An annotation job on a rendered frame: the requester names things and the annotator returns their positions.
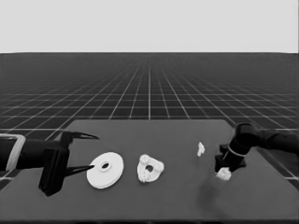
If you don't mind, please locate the large thick white disc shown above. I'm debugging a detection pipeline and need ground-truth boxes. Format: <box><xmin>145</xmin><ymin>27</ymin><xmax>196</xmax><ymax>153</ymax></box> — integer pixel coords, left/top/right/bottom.
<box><xmin>86</xmin><ymin>151</ymin><xmax>125</xmax><ymax>189</ymax></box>

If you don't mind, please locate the white toothed gear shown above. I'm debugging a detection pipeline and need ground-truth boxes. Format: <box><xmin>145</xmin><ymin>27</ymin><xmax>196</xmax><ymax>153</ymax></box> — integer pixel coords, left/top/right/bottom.
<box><xmin>138</xmin><ymin>172</ymin><xmax>151</xmax><ymax>184</ymax></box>
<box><xmin>215</xmin><ymin>167</ymin><xmax>233</xmax><ymax>182</ymax></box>
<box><xmin>138</xmin><ymin>154</ymin><xmax>150</xmax><ymax>166</ymax></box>
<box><xmin>153</xmin><ymin>161</ymin><xmax>165</xmax><ymax>174</ymax></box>

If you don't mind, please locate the small white T-shaped piece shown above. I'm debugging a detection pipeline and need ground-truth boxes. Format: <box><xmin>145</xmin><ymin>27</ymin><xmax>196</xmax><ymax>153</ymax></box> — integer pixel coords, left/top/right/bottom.
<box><xmin>196</xmin><ymin>141</ymin><xmax>206</xmax><ymax>158</ymax></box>

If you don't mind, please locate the round white carrier with pins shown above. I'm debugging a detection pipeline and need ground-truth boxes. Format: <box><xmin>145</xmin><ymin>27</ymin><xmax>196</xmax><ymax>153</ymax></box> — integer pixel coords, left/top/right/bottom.
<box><xmin>136</xmin><ymin>153</ymin><xmax>165</xmax><ymax>184</ymax></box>

